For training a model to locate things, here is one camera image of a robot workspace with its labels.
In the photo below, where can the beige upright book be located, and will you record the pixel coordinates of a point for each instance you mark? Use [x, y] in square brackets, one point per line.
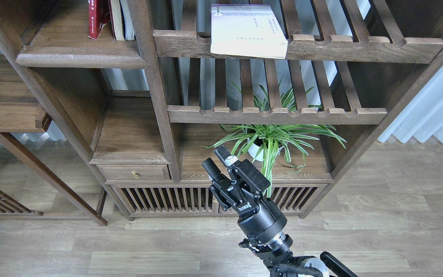
[117, 20]

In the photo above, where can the green spider plant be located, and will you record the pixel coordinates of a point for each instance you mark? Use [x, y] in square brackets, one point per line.
[279, 137]

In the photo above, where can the dark wooden bookshelf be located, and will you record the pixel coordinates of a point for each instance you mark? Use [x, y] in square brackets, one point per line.
[153, 103]

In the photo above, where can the brass drawer knob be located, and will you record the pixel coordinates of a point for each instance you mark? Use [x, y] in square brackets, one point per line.
[135, 175]

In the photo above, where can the wooden side shelf unit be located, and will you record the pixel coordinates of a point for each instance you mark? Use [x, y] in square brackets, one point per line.
[20, 112]

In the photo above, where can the white upright book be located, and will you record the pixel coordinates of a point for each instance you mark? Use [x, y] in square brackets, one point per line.
[128, 23]

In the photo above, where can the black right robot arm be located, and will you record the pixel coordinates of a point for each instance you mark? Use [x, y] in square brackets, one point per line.
[281, 262]

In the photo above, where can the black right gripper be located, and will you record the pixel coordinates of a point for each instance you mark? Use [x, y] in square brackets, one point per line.
[259, 218]

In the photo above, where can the red paperback book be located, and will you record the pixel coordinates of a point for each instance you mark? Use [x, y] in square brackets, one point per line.
[98, 17]

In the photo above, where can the white paperback book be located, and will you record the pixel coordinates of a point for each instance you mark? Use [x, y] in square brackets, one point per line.
[246, 30]

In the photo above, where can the white pleated curtain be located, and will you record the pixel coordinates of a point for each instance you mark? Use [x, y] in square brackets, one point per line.
[423, 116]

